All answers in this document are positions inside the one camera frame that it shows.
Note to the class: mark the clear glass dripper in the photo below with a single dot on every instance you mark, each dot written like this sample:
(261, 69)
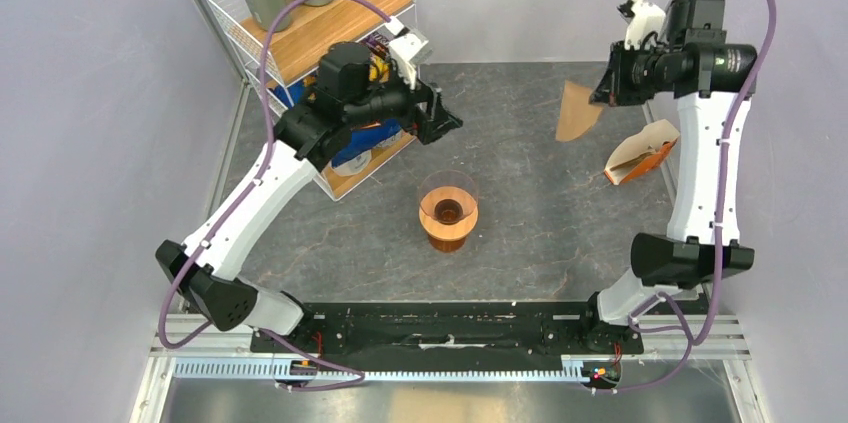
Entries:
(448, 211)

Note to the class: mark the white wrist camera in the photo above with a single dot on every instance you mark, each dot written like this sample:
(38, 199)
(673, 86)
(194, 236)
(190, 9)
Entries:
(409, 49)
(645, 21)

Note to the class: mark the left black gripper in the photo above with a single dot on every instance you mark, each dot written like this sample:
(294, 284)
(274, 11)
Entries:
(438, 120)

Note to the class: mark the wooden ring dripper holder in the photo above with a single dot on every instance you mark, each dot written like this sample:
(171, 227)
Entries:
(466, 222)

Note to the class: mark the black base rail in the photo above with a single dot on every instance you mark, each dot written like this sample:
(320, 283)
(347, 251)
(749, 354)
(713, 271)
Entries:
(458, 337)

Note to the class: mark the yellow candy bag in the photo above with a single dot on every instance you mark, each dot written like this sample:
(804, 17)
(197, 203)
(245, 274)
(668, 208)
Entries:
(379, 68)

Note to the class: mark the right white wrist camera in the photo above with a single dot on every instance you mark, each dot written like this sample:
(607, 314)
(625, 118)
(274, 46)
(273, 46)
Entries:
(645, 21)

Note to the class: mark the brown paper coffee filter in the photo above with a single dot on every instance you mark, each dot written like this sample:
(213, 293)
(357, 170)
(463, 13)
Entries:
(577, 114)

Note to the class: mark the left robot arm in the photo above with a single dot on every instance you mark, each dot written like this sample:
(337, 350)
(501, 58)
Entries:
(204, 268)

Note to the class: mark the blue Doritos bag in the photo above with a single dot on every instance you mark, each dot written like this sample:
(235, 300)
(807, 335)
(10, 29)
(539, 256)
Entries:
(363, 139)

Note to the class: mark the white wire wooden shelf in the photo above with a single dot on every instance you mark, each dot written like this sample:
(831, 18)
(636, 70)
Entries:
(294, 54)

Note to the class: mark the coffee filter box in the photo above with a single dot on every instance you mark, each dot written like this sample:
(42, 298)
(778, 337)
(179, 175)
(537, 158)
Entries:
(641, 152)

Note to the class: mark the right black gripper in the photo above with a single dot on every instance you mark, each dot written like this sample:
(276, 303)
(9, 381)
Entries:
(613, 88)

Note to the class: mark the brown candy bag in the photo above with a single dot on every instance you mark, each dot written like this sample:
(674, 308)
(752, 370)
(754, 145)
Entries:
(378, 44)

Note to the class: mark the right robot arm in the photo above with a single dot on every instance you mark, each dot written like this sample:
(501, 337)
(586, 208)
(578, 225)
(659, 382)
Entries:
(684, 51)

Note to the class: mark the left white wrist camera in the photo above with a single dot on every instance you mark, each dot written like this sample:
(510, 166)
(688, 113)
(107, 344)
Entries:
(409, 49)

